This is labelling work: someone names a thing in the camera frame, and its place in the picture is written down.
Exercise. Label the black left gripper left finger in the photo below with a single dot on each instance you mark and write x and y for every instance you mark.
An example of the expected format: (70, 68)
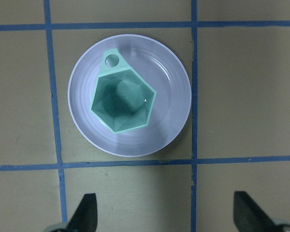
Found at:
(85, 216)

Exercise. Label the lilac round plate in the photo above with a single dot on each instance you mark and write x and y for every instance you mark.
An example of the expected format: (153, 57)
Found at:
(160, 68)

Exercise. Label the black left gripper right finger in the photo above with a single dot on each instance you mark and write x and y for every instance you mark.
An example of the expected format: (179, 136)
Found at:
(248, 216)

